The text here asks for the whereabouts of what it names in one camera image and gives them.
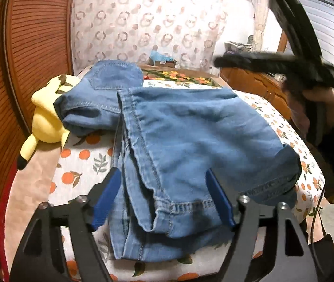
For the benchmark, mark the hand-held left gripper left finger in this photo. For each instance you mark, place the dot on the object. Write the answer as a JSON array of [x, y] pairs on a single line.
[[108, 195]]

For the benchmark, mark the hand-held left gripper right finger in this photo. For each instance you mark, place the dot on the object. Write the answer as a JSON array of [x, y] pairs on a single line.
[[218, 195]]

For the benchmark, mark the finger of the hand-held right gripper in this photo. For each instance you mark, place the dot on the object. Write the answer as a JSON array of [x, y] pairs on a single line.
[[243, 61]]

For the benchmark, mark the blue denim pants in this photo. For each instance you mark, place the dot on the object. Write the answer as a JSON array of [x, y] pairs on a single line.
[[184, 129]]

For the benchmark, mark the person's right hand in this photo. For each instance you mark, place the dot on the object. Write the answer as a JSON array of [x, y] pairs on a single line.
[[297, 108]]

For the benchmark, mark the stack of papers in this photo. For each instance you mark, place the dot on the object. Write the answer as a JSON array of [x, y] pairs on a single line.
[[239, 47]]

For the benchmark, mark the brown wooden cabinet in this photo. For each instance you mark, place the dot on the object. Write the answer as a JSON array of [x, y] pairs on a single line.
[[258, 85]]

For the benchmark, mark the white window shutter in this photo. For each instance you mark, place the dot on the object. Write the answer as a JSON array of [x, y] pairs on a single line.
[[331, 35]]

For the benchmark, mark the white orange-print bed sheet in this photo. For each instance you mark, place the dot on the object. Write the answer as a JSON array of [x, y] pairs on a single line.
[[78, 164]]

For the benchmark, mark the cardboard box with blue contents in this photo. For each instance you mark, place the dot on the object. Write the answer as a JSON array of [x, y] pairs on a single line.
[[162, 60]]

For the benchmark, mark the yellow plush toy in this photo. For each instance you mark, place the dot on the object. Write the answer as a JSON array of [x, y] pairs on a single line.
[[45, 120]]

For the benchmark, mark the circle-patterned curtain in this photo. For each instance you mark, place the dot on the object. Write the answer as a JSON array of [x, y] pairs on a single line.
[[155, 11]]

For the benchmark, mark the wooden slatted headboard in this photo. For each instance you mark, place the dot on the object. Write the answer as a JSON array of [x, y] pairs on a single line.
[[37, 50]]

